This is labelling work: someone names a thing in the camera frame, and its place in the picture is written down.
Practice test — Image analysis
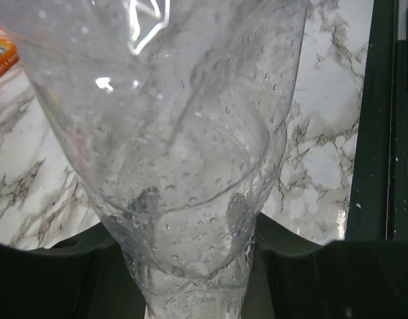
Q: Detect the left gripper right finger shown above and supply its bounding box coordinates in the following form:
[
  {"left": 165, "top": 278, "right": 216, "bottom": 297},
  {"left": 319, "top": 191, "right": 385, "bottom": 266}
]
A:
[{"left": 242, "top": 214, "right": 408, "bottom": 318}]

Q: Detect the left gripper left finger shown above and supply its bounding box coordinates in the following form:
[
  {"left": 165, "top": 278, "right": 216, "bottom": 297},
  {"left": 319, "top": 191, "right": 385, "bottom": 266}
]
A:
[{"left": 0, "top": 224, "right": 146, "bottom": 318}]

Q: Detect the clear plastic bottle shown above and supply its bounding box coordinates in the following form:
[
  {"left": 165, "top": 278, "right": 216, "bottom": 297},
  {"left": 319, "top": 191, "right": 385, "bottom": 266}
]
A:
[{"left": 0, "top": 1, "right": 308, "bottom": 318}]

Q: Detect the orange razor box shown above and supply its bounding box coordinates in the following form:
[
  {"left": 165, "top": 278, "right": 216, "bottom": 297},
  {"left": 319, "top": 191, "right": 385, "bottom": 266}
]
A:
[{"left": 0, "top": 28, "right": 19, "bottom": 78}]

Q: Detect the black mounting rail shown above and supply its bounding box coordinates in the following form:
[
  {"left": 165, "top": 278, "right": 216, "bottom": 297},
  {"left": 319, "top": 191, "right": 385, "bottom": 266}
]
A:
[{"left": 346, "top": 1, "right": 408, "bottom": 246}]

